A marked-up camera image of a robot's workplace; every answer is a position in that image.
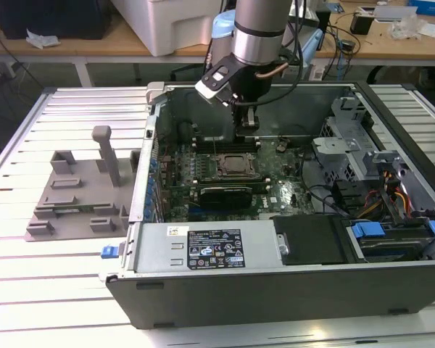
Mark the grey parts rack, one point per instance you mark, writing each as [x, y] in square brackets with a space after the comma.
[79, 188]

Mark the clear plastic bags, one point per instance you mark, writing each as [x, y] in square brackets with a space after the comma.
[407, 27]

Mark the crumpled white paper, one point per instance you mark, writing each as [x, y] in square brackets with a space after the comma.
[41, 39]

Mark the small black desk box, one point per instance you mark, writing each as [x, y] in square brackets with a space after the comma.
[361, 23]

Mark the black graphics card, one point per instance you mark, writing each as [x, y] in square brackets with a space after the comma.
[224, 198]

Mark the silver power supply unit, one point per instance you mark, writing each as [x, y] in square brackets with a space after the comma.
[156, 246]

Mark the flat white box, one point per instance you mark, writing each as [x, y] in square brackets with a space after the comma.
[395, 13]

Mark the blue disk carrier latch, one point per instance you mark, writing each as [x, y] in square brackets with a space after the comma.
[366, 232]

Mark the green RAM stick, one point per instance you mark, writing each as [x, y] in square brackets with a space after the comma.
[76, 209]

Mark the blue case latch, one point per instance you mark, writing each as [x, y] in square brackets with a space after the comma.
[108, 252]

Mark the round coin battery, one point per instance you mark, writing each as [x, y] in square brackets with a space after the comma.
[281, 145]

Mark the wooden desk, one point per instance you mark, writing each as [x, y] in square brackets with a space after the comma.
[94, 45]

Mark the green motherboard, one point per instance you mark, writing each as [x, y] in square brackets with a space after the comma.
[286, 185]

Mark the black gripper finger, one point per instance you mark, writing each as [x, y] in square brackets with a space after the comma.
[252, 116]
[240, 116]

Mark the large black box device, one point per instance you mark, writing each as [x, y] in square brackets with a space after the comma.
[50, 18]

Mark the open PC case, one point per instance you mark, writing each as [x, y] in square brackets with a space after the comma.
[239, 304]

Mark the black spec label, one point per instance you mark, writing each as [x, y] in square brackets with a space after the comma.
[214, 250]

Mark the black plastic shroud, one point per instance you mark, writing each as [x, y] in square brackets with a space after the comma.
[311, 239]

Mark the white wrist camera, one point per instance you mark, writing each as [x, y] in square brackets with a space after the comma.
[214, 85]

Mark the metal drive cage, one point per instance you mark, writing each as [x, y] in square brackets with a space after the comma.
[333, 145]

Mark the white printer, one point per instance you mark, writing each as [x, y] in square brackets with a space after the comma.
[174, 25]

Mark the blue box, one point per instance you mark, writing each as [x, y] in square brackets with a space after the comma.
[429, 7]

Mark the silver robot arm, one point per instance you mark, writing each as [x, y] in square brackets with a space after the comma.
[262, 25]

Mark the CPU socket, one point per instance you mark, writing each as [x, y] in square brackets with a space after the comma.
[235, 165]

